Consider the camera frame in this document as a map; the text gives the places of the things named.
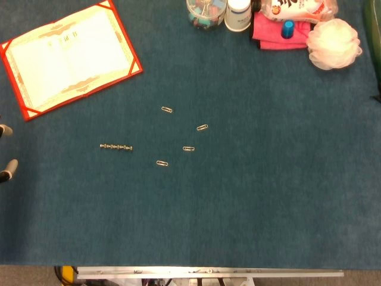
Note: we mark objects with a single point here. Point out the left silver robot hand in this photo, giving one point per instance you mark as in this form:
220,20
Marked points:
9,168

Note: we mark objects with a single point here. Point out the pale pink bath pouf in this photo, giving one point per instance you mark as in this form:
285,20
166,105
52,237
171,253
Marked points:
333,44

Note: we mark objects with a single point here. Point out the aluminium table edge rail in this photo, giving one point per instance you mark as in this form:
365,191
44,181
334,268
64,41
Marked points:
208,272

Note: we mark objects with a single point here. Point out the pink folded cloth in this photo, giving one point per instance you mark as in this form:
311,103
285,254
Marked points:
268,35

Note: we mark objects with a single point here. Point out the paper clip top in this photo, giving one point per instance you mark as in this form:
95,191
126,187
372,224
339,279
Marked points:
166,109

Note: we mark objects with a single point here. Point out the white paper cup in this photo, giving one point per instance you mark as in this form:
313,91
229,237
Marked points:
238,18

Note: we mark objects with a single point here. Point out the yellow part under table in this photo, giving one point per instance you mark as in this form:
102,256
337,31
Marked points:
68,272

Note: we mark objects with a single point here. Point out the paper clip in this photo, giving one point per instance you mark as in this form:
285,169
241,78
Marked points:
202,127
188,148
162,163
166,109

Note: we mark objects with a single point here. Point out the clear jar of binder clips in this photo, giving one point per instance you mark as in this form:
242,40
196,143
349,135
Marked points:
205,15

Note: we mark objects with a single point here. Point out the red certificate folder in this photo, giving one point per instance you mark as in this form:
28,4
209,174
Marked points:
68,56

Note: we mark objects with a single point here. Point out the silver metal chain bracelet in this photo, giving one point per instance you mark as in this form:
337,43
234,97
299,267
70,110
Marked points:
116,146

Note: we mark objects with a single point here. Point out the small blue cap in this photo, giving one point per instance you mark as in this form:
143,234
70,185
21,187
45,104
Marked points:
287,29

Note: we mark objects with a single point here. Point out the green spray bottle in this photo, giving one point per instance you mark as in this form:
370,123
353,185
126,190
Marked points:
373,15

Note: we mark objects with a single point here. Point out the paper clip bottom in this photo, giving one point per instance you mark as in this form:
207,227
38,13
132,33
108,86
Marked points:
162,163

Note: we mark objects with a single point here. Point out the blue felt table mat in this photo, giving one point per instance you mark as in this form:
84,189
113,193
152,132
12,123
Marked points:
238,193

